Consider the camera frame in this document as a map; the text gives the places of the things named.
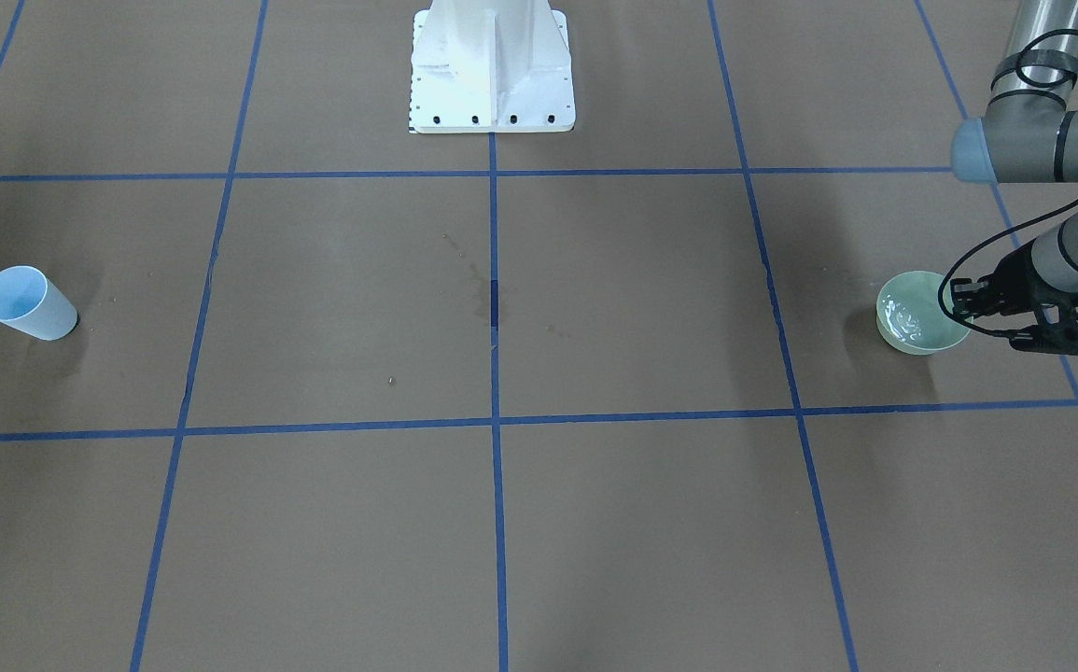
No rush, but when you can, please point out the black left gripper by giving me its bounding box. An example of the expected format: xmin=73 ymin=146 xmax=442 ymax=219
xmin=949 ymin=242 xmax=1076 ymax=323

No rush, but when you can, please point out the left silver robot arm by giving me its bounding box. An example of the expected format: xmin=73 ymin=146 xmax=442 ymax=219
xmin=951 ymin=1 xmax=1078 ymax=317

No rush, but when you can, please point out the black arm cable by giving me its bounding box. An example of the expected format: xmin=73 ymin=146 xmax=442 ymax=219
xmin=937 ymin=28 xmax=1078 ymax=337

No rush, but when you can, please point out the green ceramic bowl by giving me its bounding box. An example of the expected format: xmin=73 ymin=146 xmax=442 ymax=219
xmin=875 ymin=271 xmax=970 ymax=356

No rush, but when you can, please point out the blue plastic cup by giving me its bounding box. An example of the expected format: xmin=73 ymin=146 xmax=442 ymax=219
xmin=0 ymin=265 xmax=79 ymax=342

